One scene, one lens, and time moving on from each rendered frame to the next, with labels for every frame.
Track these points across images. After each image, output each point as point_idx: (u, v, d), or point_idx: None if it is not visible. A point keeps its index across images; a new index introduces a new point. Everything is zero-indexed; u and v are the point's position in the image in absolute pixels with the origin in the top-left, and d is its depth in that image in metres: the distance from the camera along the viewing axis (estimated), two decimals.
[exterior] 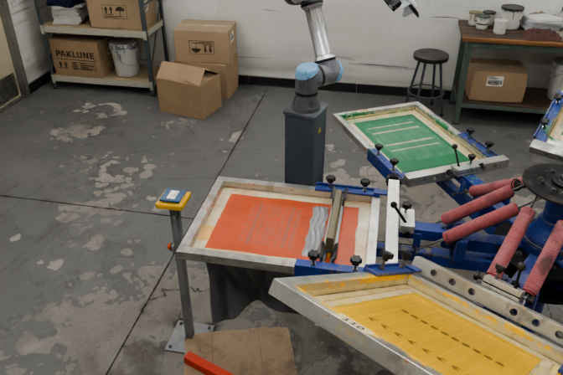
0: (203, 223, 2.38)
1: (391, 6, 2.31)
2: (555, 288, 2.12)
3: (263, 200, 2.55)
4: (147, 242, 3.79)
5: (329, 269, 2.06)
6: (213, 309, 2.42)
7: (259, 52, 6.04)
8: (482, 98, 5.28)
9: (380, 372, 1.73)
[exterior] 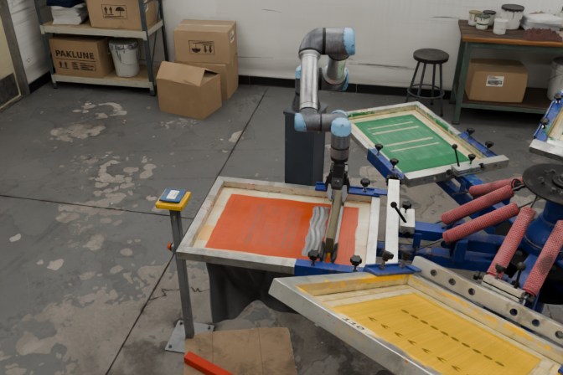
0: (203, 223, 2.38)
1: None
2: (555, 288, 2.12)
3: (263, 200, 2.55)
4: (147, 242, 3.79)
5: (329, 269, 2.06)
6: (213, 309, 2.42)
7: (259, 52, 6.04)
8: (482, 98, 5.28)
9: (380, 372, 1.73)
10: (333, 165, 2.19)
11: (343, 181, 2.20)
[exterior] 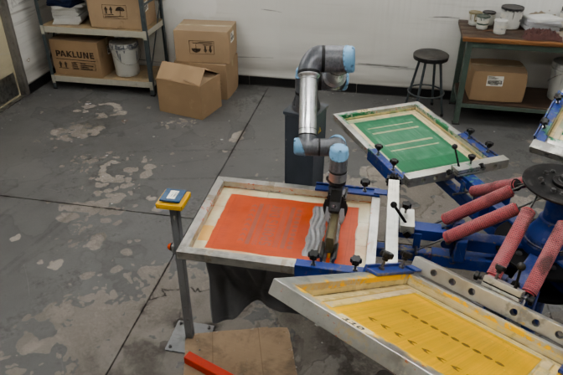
0: (203, 223, 2.38)
1: None
2: (555, 288, 2.12)
3: (263, 200, 2.55)
4: (147, 242, 3.79)
5: (329, 269, 2.06)
6: (213, 309, 2.42)
7: (259, 52, 6.04)
8: (482, 98, 5.28)
9: (380, 372, 1.73)
10: (331, 188, 2.24)
11: (341, 204, 2.25)
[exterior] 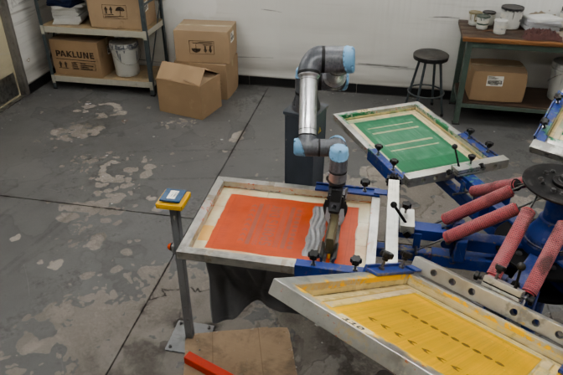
0: (203, 223, 2.38)
1: None
2: (555, 288, 2.12)
3: (263, 200, 2.55)
4: (147, 242, 3.79)
5: (329, 269, 2.06)
6: (213, 309, 2.42)
7: (259, 52, 6.04)
8: (482, 98, 5.28)
9: (380, 372, 1.73)
10: (331, 189, 2.24)
11: (341, 204, 2.25)
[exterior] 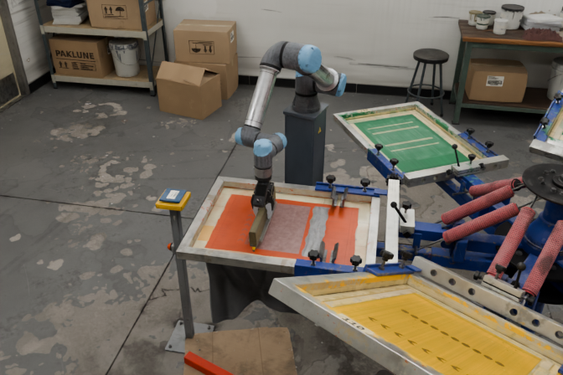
0: (203, 223, 2.38)
1: None
2: (555, 288, 2.12)
3: None
4: (147, 242, 3.79)
5: (329, 269, 2.06)
6: (213, 309, 2.42)
7: (259, 52, 6.04)
8: (482, 98, 5.28)
9: (380, 372, 1.73)
10: (257, 183, 2.29)
11: (267, 198, 2.30)
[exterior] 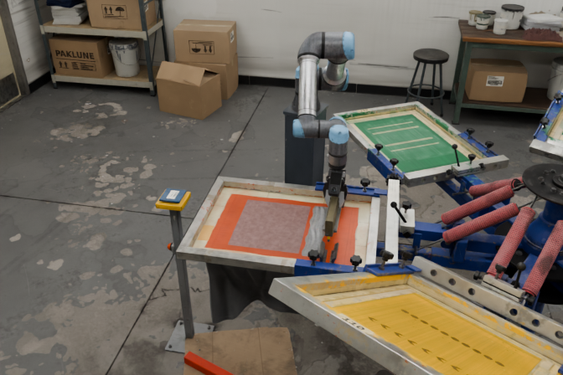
0: (203, 223, 2.38)
1: None
2: (555, 288, 2.12)
3: (263, 200, 2.55)
4: (147, 242, 3.79)
5: (329, 269, 2.06)
6: (213, 309, 2.42)
7: (259, 52, 6.04)
8: (482, 98, 5.28)
9: (380, 372, 1.73)
10: (331, 172, 2.20)
11: (341, 187, 2.21)
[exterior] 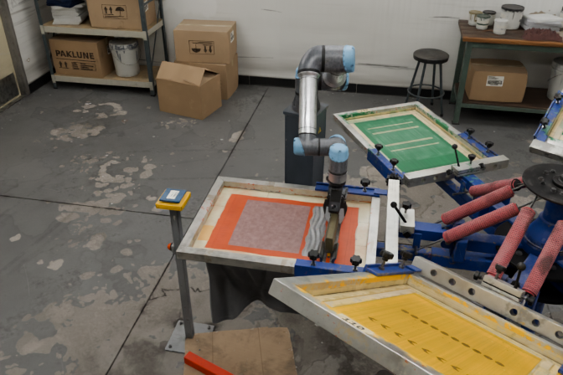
0: (203, 223, 2.38)
1: None
2: (555, 288, 2.12)
3: (263, 200, 2.55)
4: (147, 242, 3.79)
5: (329, 269, 2.06)
6: (213, 309, 2.42)
7: (259, 52, 6.04)
8: (482, 98, 5.28)
9: (380, 372, 1.73)
10: (331, 188, 2.24)
11: (341, 204, 2.25)
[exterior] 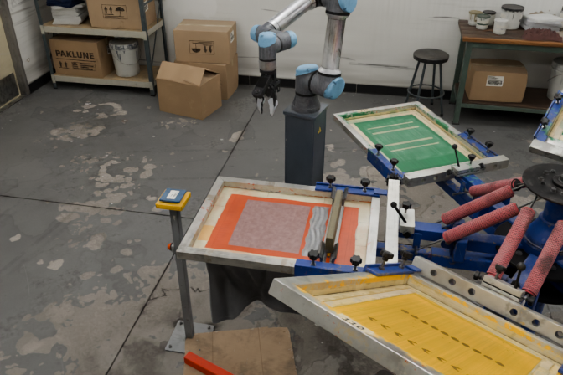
0: (203, 223, 2.38)
1: None
2: (555, 288, 2.12)
3: (263, 200, 2.55)
4: (147, 242, 3.79)
5: (329, 269, 2.06)
6: (213, 309, 2.42)
7: (259, 52, 6.04)
8: (482, 98, 5.28)
9: (380, 372, 1.73)
10: (261, 77, 2.35)
11: (270, 93, 2.36)
